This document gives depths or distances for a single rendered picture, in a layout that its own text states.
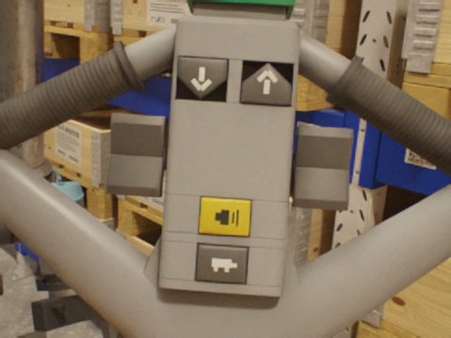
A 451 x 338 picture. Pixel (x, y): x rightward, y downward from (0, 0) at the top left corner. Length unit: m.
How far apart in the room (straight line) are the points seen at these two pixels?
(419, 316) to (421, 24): 0.59
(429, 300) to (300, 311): 0.80
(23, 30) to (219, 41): 0.90
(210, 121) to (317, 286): 0.15
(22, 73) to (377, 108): 0.98
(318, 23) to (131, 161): 0.92
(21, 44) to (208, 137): 0.92
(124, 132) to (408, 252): 0.23
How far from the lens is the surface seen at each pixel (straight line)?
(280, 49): 0.40
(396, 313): 1.25
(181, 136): 0.39
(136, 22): 1.74
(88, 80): 0.42
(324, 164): 0.40
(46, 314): 1.00
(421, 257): 0.43
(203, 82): 0.39
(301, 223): 1.36
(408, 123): 0.42
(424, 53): 1.12
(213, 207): 0.39
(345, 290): 0.42
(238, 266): 0.39
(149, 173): 0.40
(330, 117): 1.31
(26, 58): 1.28
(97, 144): 1.99
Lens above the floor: 1.40
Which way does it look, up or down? 16 degrees down
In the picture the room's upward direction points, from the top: 3 degrees clockwise
